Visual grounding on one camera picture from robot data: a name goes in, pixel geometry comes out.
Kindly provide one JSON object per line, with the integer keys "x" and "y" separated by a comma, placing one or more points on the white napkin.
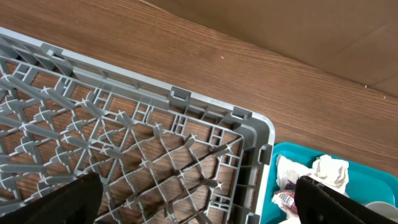
{"x": 329, "y": 171}

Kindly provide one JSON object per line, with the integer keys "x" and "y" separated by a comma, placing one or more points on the teal plastic serving tray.
{"x": 365, "y": 185}

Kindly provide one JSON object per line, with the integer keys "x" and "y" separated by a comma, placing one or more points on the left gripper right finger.
{"x": 318, "y": 204}

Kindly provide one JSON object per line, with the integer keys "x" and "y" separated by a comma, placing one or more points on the grey round bowl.
{"x": 385, "y": 209}

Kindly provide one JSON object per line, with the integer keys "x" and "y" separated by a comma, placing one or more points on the red sauce packet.
{"x": 285, "y": 200}

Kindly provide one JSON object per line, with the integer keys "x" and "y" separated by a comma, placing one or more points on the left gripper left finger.
{"x": 76, "y": 202}

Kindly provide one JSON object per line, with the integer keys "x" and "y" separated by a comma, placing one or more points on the grey plastic dish rack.
{"x": 164, "y": 154}

